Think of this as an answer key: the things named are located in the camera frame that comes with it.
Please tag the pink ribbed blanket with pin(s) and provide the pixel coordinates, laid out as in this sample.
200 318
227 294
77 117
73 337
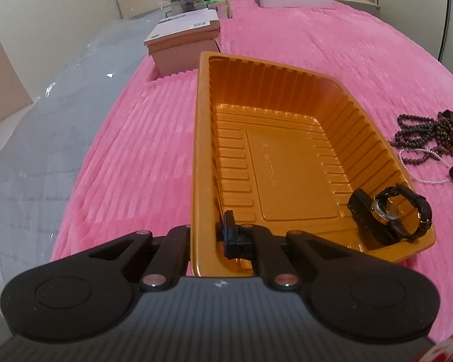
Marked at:
287 34

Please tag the orange plastic tray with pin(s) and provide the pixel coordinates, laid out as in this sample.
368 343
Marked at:
287 166

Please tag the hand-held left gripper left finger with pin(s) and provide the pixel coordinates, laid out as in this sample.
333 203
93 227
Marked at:
175 249

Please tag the black wristwatch dark dial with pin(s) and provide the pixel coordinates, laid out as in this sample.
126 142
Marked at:
370 217

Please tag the white flat box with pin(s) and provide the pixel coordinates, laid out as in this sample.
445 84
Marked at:
296 3

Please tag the green and white box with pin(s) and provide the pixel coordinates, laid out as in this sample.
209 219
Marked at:
219 5

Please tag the red white patterned cloth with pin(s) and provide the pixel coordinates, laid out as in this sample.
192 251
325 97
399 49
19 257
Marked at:
447 350

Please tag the brown box white top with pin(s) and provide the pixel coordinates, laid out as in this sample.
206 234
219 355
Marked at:
185 51

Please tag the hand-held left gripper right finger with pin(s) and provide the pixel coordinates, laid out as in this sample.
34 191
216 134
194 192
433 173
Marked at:
236 241

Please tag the dark transparent container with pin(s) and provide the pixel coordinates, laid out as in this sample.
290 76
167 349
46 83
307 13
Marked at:
187 4

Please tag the beige nightstand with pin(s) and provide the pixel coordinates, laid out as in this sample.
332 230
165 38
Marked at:
362 5

